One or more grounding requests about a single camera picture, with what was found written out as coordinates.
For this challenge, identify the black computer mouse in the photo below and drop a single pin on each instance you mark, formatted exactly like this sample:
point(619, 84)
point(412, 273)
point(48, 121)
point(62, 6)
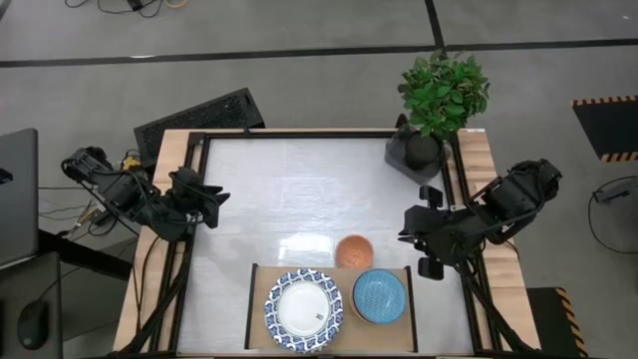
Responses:
point(32, 324)

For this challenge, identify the black power adapter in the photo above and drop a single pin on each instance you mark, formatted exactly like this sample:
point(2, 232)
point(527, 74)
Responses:
point(135, 4)

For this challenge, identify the black support strut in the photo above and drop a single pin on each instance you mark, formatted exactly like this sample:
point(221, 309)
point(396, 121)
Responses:
point(486, 309)
point(164, 299)

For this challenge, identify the blue patterned white paper plate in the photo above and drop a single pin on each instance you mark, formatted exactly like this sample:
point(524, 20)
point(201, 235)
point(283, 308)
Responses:
point(304, 306)

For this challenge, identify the black hazard striped mat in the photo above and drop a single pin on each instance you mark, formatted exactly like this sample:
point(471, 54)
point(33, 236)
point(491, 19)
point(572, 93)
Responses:
point(608, 124)
point(545, 319)

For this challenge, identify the wooden tray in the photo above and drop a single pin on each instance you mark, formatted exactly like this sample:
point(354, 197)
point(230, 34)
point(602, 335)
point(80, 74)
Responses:
point(349, 341)

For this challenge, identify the grey laptop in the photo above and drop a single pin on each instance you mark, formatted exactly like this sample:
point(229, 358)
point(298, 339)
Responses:
point(17, 199)

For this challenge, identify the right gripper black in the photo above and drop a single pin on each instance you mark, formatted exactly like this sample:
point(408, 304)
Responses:
point(443, 232)

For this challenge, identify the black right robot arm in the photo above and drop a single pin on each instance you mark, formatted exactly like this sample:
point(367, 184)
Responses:
point(518, 199)

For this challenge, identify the teal star patterned bowl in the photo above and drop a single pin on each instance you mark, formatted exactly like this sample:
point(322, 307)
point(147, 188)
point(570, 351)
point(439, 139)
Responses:
point(379, 296)

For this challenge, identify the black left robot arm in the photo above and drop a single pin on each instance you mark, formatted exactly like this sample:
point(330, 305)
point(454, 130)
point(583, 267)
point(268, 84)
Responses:
point(124, 192)

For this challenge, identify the green leafy plant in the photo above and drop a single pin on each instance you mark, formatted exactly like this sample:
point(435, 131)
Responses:
point(443, 92)

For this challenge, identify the yellow connector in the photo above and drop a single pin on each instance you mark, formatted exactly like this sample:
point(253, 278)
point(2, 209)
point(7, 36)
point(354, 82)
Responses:
point(132, 162)

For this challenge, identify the black table frame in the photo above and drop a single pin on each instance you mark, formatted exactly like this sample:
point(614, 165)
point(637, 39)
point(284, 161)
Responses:
point(299, 134)

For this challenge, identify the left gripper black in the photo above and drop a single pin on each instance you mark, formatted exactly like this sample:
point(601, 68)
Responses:
point(189, 204)

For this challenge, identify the orange patterned bowl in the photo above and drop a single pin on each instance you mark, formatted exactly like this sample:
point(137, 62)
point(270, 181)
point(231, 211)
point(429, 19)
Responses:
point(354, 251)

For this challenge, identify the black perforated panel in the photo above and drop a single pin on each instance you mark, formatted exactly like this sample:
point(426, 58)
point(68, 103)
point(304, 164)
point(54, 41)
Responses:
point(199, 119)

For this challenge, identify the grey floor device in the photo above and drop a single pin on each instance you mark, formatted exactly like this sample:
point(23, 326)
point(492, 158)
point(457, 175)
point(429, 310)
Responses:
point(610, 195)

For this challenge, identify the black plant pot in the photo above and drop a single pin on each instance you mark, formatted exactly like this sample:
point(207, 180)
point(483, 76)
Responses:
point(423, 152)

